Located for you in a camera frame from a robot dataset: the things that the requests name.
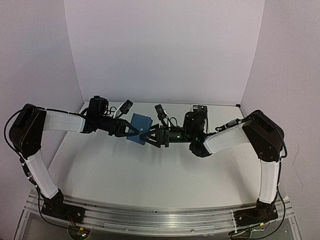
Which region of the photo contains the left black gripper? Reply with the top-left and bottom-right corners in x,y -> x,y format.
96,113 -> 140,137

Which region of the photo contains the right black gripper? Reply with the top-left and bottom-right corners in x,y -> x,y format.
139,123 -> 195,148

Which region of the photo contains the blue card holder wallet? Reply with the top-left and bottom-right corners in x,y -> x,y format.
126,113 -> 153,146

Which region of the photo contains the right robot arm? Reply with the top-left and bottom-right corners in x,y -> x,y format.
139,109 -> 287,204

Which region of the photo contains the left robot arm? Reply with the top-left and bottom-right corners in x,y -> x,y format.
3,95 -> 139,218

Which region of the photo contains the black credit card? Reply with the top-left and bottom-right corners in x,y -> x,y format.
193,105 -> 208,112

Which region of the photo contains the white plastic tray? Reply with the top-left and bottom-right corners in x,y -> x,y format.
191,104 -> 208,113

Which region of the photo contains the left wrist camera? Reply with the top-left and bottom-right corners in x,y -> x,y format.
113,99 -> 134,119

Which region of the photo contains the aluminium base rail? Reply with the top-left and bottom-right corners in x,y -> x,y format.
23,192 -> 295,235

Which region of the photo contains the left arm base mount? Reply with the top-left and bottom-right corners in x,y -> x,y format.
40,189 -> 85,224

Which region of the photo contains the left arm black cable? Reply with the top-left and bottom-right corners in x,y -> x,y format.
3,108 -> 81,228

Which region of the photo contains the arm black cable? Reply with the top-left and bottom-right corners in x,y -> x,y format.
3,108 -> 81,228
231,194 -> 288,237

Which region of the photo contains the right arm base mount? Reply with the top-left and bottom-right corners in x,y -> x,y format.
233,199 -> 278,227

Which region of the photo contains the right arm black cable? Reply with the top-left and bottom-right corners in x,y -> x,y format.
231,194 -> 288,237

